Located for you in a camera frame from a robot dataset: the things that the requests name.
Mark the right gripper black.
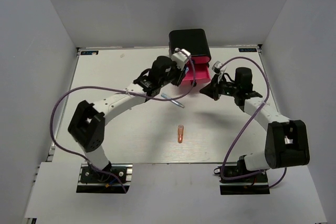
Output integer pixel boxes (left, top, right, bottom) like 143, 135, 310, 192
201, 73, 240, 101

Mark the pink drawer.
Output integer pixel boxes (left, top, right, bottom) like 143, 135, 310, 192
191, 55, 211, 65
181, 63, 211, 85

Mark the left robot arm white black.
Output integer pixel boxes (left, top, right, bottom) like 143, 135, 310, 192
68, 53, 188, 182

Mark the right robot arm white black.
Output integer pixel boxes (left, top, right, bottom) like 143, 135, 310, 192
200, 67, 310, 182

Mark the light blue clip pen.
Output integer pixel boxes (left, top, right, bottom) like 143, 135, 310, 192
161, 93, 185, 108

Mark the black drawer cabinet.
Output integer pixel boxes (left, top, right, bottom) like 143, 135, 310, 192
169, 28, 211, 56

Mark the right blue table sticker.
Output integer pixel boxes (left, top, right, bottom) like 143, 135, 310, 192
238, 48, 258, 52

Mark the blue table sticker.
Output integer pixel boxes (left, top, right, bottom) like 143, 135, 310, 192
238, 48, 258, 52
80, 50, 99, 56

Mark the left blue table sticker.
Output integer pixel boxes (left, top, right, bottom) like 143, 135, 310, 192
80, 50, 99, 56

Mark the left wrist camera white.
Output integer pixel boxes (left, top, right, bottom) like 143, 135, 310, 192
171, 48, 191, 70

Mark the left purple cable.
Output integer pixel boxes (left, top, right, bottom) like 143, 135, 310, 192
49, 48, 197, 192

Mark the purple cable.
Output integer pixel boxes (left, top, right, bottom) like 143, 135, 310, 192
49, 48, 197, 192
219, 57, 287, 188

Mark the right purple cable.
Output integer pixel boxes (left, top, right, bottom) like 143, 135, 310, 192
219, 57, 287, 188

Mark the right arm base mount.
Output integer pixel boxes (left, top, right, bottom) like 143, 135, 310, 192
213, 166, 270, 195

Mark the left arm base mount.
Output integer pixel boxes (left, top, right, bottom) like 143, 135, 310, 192
76, 164, 133, 194

